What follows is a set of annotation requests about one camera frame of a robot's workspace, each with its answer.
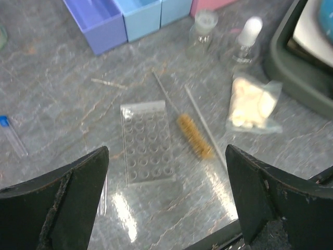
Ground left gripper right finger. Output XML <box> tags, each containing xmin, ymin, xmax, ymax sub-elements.
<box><xmin>225</xmin><ymin>145</ymin><xmax>332</xmax><ymax>249</ymax></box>

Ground brown test tube brush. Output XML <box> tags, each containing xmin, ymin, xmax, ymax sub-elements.
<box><xmin>151</xmin><ymin>70</ymin><xmax>214</xmax><ymax>159</ymax></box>

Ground left light blue bin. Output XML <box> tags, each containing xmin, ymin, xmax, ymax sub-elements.
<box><xmin>115</xmin><ymin>0</ymin><xmax>162</xmax><ymax>42</ymax></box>

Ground white square plate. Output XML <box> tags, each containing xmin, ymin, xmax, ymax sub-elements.
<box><xmin>292</xmin><ymin>1</ymin><xmax>332</xmax><ymax>68</ymax></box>

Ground clear test tube rack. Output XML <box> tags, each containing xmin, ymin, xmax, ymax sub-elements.
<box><xmin>120</xmin><ymin>101</ymin><xmax>176</xmax><ymax>185</ymax></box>

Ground small glass stopper bottle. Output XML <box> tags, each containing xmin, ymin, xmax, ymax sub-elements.
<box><xmin>186</xmin><ymin>9</ymin><xmax>218</xmax><ymax>59</ymax></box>

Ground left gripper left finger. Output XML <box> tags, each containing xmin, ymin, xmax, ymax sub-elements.
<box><xmin>1</xmin><ymin>146</ymin><xmax>109</xmax><ymax>249</ymax></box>

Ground bag of white gloves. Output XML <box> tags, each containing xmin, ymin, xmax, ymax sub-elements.
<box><xmin>226</xmin><ymin>72</ymin><xmax>283</xmax><ymax>134</ymax></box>

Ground blue cap test tube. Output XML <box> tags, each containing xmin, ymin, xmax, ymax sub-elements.
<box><xmin>1</xmin><ymin>116</ymin><xmax>28</xmax><ymax>158</ymax></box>
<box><xmin>97</xmin><ymin>176</ymin><xmax>108</xmax><ymax>216</ymax></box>

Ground small purple bin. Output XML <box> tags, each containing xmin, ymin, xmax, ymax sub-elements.
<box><xmin>63</xmin><ymin>0</ymin><xmax>127</xmax><ymax>55</ymax></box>

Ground dark green tray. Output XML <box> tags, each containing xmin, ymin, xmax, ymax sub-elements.
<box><xmin>263</xmin><ymin>1</ymin><xmax>332</xmax><ymax>120</ymax></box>

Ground light blue bin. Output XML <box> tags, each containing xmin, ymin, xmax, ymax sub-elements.
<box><xmin>161</xmin><ymin>0</ymin><xmax>192</xmax><ymax>27</ymax></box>
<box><xmin>115</xmin><ymin>0</ymin><xmax>162</xmax><ymax>42</ymax></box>

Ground glass dropper bottle white bulb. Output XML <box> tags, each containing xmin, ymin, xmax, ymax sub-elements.
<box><xmin>228</xmin><ymin>16</ymin><xmax>263</xmax><ymax>73</ymax></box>

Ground right light blue bin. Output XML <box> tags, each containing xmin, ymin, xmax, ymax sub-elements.
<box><xmin>161</xmin><ymin>0</ymin><xmax>192</xmax><ymax>27</ymax></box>

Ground blue dotted plate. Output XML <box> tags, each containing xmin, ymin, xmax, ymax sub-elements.
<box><xmin>318</xmin><ymin>0</ymin><xmax>332</xmax><ymax>43</ymax></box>

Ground pink bin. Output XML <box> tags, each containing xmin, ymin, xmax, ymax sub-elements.
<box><xmin>190</xmin><ymin>0</ymin><xmax>236</xmax><ymax>17</ymax></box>

